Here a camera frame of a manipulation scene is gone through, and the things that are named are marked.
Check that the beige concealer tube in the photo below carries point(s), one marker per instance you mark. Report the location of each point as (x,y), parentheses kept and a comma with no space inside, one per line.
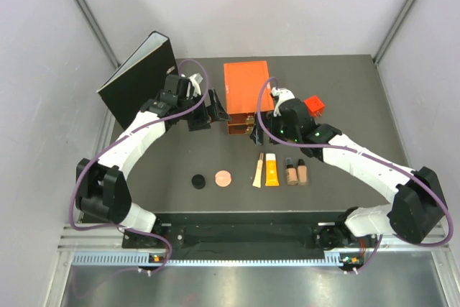
(257,181)

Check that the orange drawer box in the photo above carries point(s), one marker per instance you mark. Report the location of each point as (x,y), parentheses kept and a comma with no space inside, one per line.
(243,82)

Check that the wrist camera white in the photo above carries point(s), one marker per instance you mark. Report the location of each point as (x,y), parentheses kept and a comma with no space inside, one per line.
(280,95)
(194,89)

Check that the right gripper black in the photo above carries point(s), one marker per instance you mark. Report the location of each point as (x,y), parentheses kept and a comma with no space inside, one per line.
(257,134)

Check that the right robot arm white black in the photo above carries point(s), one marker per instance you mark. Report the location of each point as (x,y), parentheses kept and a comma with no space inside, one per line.
(415,201)

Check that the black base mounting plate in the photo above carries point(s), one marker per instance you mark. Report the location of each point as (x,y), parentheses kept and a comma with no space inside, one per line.
(286,235)

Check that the orange yellow cream tube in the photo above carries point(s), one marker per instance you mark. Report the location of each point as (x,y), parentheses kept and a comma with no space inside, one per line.
(271,176)

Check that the grey cable duct strip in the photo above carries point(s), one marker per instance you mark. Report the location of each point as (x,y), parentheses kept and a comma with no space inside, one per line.
(144,259)

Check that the foundation bottle lighter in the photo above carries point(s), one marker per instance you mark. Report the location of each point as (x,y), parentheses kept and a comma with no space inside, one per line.
(302,172)

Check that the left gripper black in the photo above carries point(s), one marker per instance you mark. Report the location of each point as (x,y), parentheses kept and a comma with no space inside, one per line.
(202,122)

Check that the foundation bottle darker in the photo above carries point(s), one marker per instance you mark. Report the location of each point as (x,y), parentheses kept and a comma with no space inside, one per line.
(290,172)

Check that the pink round powder puff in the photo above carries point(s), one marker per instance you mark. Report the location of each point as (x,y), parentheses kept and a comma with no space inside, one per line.
(223,178)

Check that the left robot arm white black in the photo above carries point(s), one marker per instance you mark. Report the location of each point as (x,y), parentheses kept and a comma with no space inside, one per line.
(101,189)

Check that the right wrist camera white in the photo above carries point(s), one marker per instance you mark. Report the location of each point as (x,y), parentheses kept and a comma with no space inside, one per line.
(280,95)

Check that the black binder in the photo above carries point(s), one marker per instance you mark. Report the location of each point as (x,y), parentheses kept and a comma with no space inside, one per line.
(139,78)

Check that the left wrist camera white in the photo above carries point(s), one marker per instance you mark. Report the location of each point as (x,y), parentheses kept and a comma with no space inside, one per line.
(194,89)

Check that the black round compact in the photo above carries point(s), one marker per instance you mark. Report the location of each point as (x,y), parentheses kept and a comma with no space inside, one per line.
(198,181)

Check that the red cube plug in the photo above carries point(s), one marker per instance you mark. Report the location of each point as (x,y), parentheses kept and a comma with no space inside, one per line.
(315,106)

